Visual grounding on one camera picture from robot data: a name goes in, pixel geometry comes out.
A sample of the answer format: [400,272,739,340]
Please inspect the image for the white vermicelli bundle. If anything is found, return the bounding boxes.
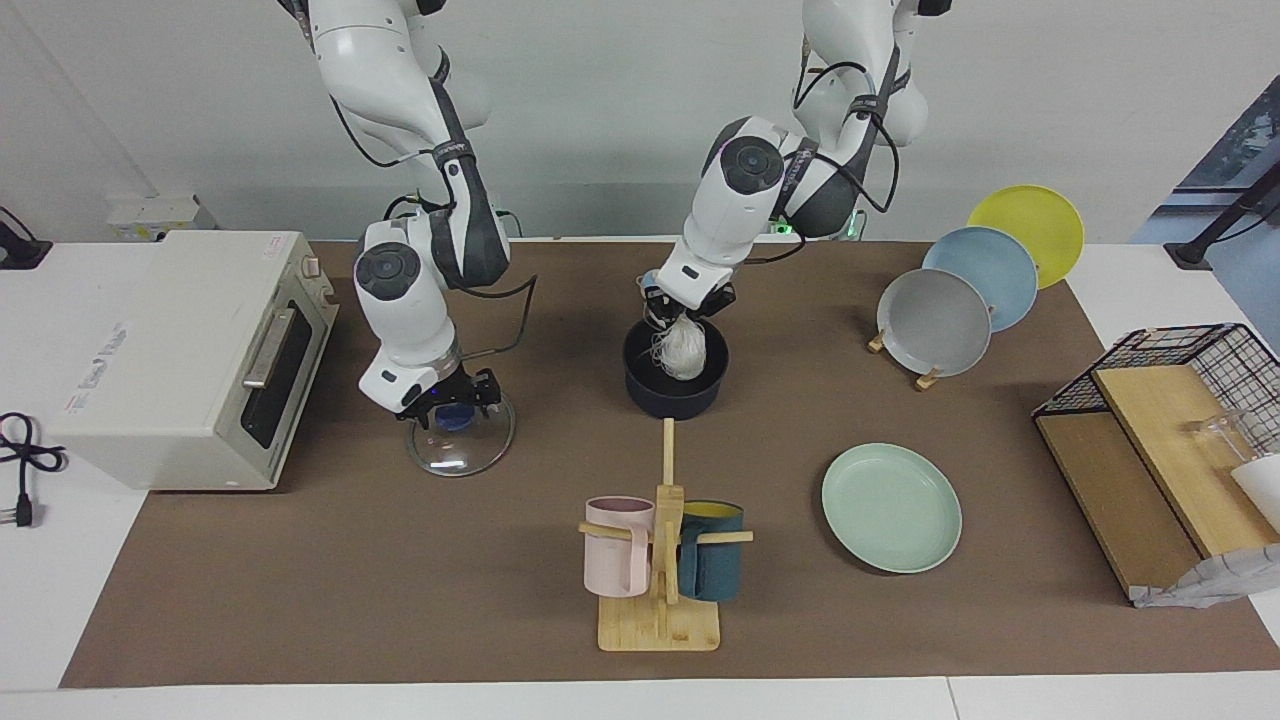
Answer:
[652,315,708,382]

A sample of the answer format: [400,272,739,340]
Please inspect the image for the glass lid with blue knob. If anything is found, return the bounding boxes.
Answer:
[406,385,518,478]

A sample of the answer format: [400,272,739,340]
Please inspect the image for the gray plate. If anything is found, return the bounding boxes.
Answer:
[877,268,993,378]

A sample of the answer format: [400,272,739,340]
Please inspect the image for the wooden plate rack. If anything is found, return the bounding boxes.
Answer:
[868,318,946,391]

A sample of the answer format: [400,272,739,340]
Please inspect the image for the green plate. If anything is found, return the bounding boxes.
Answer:
[821,442,963,575]

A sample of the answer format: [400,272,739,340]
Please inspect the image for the light blue plate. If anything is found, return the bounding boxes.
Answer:
[922,226,1039,333]

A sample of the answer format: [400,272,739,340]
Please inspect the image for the yellow plate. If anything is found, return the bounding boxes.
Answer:
[967,184,1086,291]

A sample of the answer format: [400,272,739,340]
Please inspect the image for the dark blue saucepan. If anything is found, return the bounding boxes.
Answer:
[622,315,729,421]

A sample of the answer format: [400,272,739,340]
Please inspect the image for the brown table mat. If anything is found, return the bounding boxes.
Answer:
[60,240,1280,689]

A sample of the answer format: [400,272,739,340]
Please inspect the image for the pink mug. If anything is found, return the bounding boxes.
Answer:
[584,496,657,599]

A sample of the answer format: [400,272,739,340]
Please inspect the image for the teal mug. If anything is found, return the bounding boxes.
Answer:
[678,500,746,603]

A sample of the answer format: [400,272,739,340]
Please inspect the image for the white toaster oven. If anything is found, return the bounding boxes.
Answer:
[45,230,341,493]

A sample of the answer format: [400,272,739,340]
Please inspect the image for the wooden mug tree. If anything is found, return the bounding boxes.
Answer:
[578,418,754,653]

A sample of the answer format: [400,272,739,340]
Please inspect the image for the black desk clamp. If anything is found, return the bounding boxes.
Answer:
[0,205,53,270]

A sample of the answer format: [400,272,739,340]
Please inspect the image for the wooden shelf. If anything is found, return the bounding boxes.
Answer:
[1035,365,1280,601]

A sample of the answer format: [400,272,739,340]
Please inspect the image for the black stand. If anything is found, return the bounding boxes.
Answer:
[1165,160,1280,269]

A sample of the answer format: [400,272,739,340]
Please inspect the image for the clear glass cup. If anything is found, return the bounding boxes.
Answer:
[1185,410,1257,467]

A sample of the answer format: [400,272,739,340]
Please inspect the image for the gray white bag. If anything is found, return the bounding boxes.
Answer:
[1130,545,1280,609]

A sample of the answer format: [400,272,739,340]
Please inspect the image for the white cup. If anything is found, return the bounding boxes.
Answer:
[1230,455,1280,533]

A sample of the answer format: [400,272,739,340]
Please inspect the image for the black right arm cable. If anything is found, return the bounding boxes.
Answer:
[330,95,541,358]

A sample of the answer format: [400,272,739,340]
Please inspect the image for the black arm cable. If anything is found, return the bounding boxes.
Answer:
[790,60,901,216]
[330,95,541,358]

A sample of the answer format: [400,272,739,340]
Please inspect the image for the black base cable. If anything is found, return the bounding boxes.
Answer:
[383,193,446,223]

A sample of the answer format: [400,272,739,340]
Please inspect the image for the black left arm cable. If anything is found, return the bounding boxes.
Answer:
[790,60,901,216]

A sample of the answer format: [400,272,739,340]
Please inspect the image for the black power cord with plug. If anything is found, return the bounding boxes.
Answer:
[0,412,69,529]

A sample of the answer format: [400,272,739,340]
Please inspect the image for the black wire basket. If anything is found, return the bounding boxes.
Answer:
[1032,323,1280,461]

